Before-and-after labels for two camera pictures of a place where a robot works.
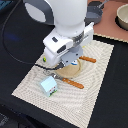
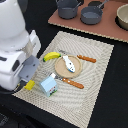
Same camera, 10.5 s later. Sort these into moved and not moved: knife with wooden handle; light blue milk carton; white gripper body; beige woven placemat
Moved: white gripper body
Not moved: knife with wooden handle; light blue milk carton; beige woven placemat
